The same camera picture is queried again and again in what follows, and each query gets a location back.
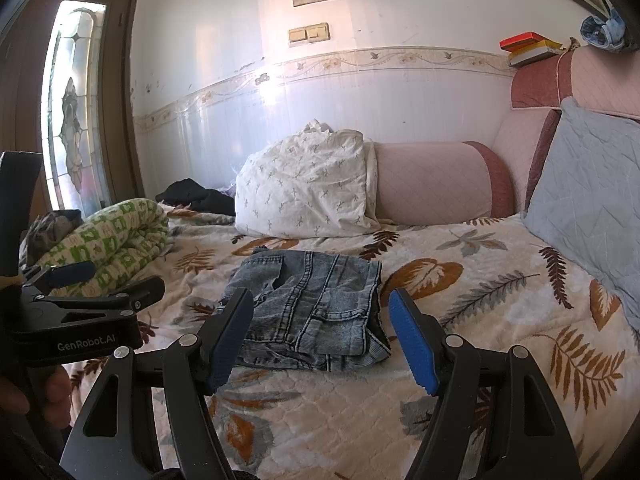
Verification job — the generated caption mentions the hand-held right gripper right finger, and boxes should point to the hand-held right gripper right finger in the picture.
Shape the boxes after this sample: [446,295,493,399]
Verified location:
[387,287,583,480]

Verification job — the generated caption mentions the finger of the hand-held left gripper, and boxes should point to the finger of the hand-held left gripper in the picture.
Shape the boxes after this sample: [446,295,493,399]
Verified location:
[32,276,166,318]
[22,261,97,295]

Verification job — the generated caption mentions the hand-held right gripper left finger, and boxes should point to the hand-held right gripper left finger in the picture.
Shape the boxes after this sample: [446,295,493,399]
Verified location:
[60,287,256,480]

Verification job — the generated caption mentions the grey-blue denim pants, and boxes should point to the grey-blue denim pants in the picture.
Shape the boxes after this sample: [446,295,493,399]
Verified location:
[218,248,392,373]

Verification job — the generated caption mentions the person's left hand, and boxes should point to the person's left hand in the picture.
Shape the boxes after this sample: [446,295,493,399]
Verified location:
[0,364,73,426]

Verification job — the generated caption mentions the brown crumpled cloth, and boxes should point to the brown crumpled cloth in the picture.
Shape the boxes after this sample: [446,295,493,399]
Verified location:
[20,209,85,266]

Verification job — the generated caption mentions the green and white rolled quilt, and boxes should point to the green and white rolled quilt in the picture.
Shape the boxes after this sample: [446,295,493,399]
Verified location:
[37,198,171,298]

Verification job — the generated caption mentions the leaf-print cream blanket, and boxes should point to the leaf-print cream blanket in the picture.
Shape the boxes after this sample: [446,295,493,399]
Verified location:
[65,205,640,480]

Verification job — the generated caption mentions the black cloth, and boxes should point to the black cloth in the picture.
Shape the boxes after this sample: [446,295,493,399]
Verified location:
[155,178,237,217]

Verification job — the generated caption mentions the pink bolster cushion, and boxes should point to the pink bolster cushion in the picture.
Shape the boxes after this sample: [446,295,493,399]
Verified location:
[372,141,516,226]

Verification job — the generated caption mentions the stained glass wooden door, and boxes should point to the stained glass wooden door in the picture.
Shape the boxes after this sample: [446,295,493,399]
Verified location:
[0,0,148,221]

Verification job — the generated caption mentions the white patterned pillow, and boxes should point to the white patterned pillow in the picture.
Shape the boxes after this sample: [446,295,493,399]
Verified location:
[234,119,383,239]

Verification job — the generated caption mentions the light blue quilted pillow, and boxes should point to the light blue quilted pillow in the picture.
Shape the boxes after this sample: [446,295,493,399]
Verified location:
[520,96,640,333]

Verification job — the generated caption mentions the beige book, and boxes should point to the beige book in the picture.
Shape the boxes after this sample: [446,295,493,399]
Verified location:
[508,49,562,68]

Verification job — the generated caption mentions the pink padded headboard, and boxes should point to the pink padded headboard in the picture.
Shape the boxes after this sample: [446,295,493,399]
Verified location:
[492,46,640,216]

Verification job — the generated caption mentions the red flat box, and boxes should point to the red flat box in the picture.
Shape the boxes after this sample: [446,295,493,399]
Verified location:
[499,31,543,52]

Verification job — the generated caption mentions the yellow book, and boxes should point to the yellow book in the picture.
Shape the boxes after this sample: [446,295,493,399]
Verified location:
[507,40,563,57]

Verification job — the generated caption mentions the blue denim bundle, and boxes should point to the blue denim bundle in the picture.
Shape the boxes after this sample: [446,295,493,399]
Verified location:
[580,12,628,52]

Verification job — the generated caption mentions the beige wall switch panel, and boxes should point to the beige wall switch panel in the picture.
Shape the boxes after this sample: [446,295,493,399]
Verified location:
[287,22,331,45]

